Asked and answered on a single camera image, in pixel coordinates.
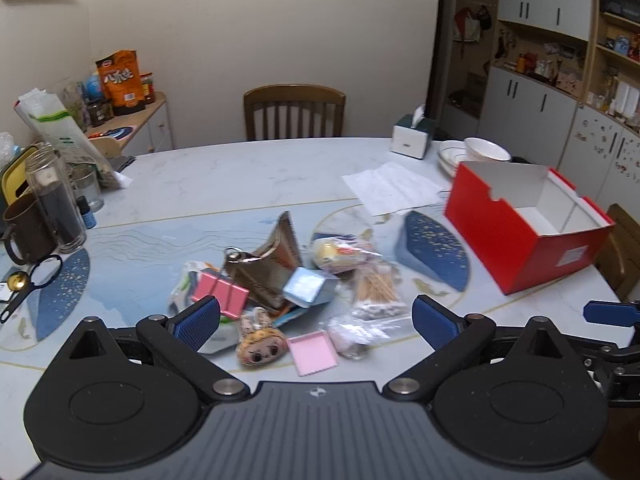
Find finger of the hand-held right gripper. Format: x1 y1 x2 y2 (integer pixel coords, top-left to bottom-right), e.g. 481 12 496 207
584 300 640 325

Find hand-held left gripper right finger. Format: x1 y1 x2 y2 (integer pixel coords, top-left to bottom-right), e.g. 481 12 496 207
384 296 567 404

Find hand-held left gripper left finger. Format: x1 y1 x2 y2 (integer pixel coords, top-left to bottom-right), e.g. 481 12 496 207
70 296 249 404

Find white tissue pack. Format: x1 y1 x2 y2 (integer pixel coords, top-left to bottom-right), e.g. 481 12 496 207
167 260 221 311

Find blue and white packet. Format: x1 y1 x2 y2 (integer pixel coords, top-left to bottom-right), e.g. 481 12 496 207
272 307 313 328

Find brown foil snack bag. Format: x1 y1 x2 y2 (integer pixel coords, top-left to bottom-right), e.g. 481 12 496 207
232 211 304 311

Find red cardboard box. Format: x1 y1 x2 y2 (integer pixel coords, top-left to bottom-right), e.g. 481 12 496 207
444 161 616 296

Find light blue small box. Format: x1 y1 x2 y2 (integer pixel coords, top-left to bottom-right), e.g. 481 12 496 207
282 266 341 308

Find pink ribbed tray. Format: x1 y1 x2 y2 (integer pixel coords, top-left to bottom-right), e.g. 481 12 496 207
286 331 340 377

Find yellow bread packet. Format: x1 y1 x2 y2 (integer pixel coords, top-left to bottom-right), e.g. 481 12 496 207
311 232 386 275

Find white patterned desktop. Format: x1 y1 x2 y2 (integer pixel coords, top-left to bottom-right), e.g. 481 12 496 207
0 136 640 461

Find pink binder clip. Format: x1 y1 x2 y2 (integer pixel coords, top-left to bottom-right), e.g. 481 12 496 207
190 268 250 318

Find light wooden chair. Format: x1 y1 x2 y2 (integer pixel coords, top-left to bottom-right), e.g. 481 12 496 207
595 203 640 301

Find bag of cotton swabs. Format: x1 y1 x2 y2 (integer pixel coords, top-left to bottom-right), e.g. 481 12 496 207
350 265 408 321

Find clear plastic zip bag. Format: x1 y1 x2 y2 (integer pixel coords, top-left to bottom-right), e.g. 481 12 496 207
327 310 406 361

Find white paper napkin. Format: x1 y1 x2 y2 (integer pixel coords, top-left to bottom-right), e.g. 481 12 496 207
341 161 451 217

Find small blue bottle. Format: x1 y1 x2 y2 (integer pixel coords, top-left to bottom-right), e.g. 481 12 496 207
76 196 97 230

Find clear glass cup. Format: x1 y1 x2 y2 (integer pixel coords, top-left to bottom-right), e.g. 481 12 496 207
70 164 105 213

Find black scissors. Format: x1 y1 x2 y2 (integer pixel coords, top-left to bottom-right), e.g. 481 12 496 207
0 254 64 323

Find white bowl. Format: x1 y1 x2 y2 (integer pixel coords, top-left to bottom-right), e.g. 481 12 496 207
464 137 512 163

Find tall glass jar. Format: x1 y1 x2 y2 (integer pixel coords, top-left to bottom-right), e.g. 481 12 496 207
25 144 87 254

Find green and white tissue box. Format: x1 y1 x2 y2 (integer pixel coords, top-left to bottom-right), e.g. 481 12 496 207
391 105 435 157

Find gold metal spoon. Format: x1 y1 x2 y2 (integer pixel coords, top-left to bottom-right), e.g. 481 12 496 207
1 271 30 293

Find brown mug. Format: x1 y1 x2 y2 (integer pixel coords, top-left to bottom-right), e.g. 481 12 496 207
2 195 56 266

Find white side cabinet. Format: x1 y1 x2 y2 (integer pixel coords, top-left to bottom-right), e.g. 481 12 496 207
85 92 175 156

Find round blue mat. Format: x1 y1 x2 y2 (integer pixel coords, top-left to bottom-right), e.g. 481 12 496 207
89 126 135 141

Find white green-printed plastic bag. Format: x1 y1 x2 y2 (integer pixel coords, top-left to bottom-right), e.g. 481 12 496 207
14 88 132 190

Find dark glass jars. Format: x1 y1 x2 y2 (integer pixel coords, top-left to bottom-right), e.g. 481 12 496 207
85 100 113 128

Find yellow container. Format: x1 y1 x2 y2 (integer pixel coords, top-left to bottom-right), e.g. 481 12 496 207
0 145 41 206

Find dark wooden chair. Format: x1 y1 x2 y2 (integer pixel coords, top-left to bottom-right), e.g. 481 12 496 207
243 85 347 142

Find orange snack bag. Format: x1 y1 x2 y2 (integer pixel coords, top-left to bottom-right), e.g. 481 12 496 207
96 50 138 116

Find red and white hanging bag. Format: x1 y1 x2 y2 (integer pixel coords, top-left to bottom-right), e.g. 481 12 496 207
454 6 493 43

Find doll keychain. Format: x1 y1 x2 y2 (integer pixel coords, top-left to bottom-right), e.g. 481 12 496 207
235 307 291 368

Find white wall cabinet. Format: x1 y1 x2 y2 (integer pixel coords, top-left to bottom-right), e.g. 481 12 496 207
435 0 640 211

